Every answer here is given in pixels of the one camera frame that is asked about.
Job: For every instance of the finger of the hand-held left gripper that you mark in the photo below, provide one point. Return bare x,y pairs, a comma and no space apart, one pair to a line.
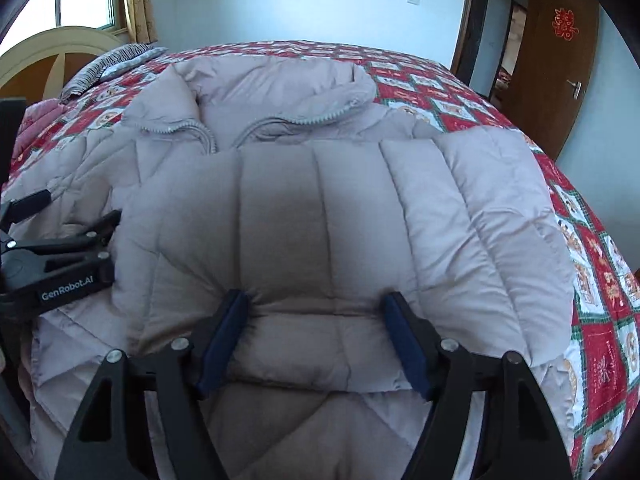
30,203
97,227

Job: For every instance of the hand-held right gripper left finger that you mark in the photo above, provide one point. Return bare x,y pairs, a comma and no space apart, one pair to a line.
225,340

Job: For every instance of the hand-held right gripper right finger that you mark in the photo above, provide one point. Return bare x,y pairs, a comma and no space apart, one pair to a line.
405,340

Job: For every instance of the pale pink puffer jacket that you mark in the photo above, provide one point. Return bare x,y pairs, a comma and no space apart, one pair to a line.
350,210

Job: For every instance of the pink blanket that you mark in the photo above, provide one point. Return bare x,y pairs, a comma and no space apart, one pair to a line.
35,125

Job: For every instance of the cream wooden headboard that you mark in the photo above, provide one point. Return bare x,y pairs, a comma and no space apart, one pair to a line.
30,60

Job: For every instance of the striped pillow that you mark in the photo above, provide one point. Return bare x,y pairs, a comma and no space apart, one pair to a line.
110,62

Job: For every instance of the red patterned quilt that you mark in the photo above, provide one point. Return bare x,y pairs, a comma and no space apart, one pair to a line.
600,310

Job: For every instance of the yellow curtain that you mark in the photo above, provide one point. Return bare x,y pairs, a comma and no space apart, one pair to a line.
137,5

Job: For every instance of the brown wooden door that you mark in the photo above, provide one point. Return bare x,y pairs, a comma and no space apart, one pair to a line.
550,85

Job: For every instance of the red paper door decoration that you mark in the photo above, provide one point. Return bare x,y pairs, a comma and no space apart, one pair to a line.
564,24

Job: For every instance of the dark wooden door frame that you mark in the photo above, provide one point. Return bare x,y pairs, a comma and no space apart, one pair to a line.
462,25

